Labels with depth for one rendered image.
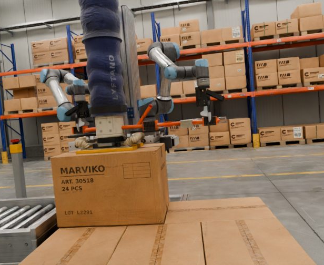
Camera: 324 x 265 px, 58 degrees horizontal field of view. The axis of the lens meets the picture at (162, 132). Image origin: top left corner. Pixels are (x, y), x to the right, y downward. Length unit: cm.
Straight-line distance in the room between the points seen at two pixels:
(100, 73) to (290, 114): 904
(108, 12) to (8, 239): 133
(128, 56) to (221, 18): 825
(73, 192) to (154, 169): 48
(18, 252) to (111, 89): 99
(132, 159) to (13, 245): 75
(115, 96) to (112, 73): 13
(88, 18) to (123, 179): 92
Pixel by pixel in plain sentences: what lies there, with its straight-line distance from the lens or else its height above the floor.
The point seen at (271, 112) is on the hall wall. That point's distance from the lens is 1025.
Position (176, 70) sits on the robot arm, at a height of 138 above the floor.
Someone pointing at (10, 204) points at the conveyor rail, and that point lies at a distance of 253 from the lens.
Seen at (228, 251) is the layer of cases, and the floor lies 54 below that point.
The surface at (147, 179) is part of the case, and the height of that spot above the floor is 80.
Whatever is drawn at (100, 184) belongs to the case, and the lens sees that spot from 166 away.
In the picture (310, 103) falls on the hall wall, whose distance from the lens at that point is 1054.
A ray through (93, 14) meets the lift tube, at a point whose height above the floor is 172.
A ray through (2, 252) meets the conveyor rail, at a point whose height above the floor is 49.
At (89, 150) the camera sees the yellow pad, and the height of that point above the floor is 97.
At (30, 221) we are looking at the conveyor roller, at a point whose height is 54.
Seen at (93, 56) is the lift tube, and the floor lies 150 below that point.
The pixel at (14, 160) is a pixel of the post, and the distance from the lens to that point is 264.
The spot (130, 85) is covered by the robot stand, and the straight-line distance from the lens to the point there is 240.
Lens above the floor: 112
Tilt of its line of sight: 3 degrees down
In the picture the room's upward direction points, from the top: 5 degrees counter-clockwise
